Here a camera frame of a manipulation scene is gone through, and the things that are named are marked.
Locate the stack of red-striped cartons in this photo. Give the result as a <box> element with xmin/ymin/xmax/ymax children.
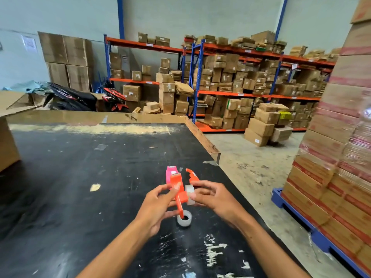
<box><xmin>281</xmin><ymin>0</ymin><xmax>371</xmax><ymax>270</ymax></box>

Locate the orange tape dispenser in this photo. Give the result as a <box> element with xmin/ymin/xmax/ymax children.
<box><xmin>169</xmin><ymin>168</ymin><xmax>201</xmax><ymax>219</ymax></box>

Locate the pink tape dispenser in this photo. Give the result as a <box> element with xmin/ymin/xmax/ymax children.
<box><xmin>165</xmin><ymin>166</ymin><xmax>178</xmax><ymax>185</ymax></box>

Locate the black motorcycle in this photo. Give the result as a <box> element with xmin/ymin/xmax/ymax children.
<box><xmin>43</xmin><ymin>82</ymin><xmax>98</xmax><ymax>112</ymax></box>

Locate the white paper notice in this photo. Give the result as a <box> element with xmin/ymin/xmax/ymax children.
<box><xmin>22</xmin><ymin>35</ymin><xmax>37</xmax><ymax>53</ymax></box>

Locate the blue steel column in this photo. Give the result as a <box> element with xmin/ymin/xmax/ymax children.
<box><xmin>117</xmin><ymin>0</ymin><xmax>125</xmax><ymax>40</ymax></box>
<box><xmin>274</xmin><ymin>0</ymin><xmax>289</xmax><ymax>41</ymax></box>

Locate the person's left forearm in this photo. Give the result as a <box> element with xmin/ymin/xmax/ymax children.
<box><xmin>76</xmin><ymin>219</ymin><xmax>155</xmax><ymax>278</ymax></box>

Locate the red motorcycle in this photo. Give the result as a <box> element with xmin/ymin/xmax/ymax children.
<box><xmin>101</xmin><ymin>87</ymin><xmax>129</xmax><ymax>113</ymax></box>

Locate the blue plastic pallet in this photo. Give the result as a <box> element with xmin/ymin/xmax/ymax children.
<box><xmin>271</xmin><ymin>187</ymin><xmax>371</xmax><ymax>278</ymax></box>

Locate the person's right forearm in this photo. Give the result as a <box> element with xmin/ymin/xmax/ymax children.
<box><xmin>231</xmin><ymin>212</ymin><xmax>311</xmax><ymax>278</ymax></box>

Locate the blue orange shelving with boxes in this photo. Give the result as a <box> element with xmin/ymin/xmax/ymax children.
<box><xmin>109</xmin><ymin>30</ymin><xmax>342</xmax><ymax>131</ymax></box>

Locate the wide blue orange shelf rack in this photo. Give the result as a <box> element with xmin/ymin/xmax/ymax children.
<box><xmin>182</xmin><ymin>39</ymin><xmax>337</xmax><ymax>134</ymax></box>

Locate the person's right hand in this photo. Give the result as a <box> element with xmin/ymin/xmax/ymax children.
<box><xmin>190</xmin><ymin>180</ymin><xmax>250</xmax><ymax>229</ymax></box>

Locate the narrow blue orange shelf rack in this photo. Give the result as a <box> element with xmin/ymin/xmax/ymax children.
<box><xmin>104</xmin><ymin>34</ymin><xmax>193</xmax><ymax>118</ymax></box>

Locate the pile of big tan cartons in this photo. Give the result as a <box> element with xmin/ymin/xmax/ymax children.
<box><xmin>244</xmin><ymin>102</ymin><xmax>294</xmax><ymax>147</ymax></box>

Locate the green tarp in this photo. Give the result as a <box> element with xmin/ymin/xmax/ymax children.
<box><xmin>3</xmin><ymin>80</ymin><xmax>51</xmax><ymax>95</ymax></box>

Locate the large open cardboard box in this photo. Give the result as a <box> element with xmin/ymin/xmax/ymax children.
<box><xmin>0</xmin><ymin>90</ymin><xmax>41</xmax><ymax>173</ymax></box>

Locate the small open cardboard box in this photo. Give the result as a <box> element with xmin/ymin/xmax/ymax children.
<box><xmin>27</xmin><ymin>92</ymin><xmax>47</xmax><ymax>107</ymax></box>

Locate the person's left hand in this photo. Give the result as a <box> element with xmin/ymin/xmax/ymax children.
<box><xmin>134</xmin><ymin>183</ymin><xmax>182</xmax><ymax>238</ymax></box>

